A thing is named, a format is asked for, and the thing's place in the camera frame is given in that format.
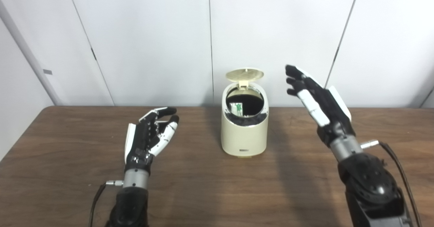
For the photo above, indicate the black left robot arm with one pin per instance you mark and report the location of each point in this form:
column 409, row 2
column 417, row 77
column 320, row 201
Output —
column 132, row 203

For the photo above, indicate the green white milk carton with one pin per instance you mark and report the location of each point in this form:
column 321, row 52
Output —
column 237, row 108

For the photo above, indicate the cream-colored bin body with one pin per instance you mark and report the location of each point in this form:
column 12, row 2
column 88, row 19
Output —
column 244, row 139

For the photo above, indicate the round cream bin lid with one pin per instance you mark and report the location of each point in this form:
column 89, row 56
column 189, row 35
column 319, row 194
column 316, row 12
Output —
column 244, row 74

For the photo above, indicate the black bin liner bag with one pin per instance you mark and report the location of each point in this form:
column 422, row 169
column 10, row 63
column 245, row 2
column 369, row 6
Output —
column 252, row 105

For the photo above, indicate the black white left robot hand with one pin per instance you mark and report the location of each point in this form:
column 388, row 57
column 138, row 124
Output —
column 142, row 142

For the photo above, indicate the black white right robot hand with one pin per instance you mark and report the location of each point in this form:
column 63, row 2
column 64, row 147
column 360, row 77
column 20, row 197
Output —
column 329, row 111

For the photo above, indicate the small grey wall tag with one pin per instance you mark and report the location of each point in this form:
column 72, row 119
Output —
column 47, row 72

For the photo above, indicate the black wall panel hinge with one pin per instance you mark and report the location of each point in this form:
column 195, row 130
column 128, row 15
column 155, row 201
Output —
column 93, row 54

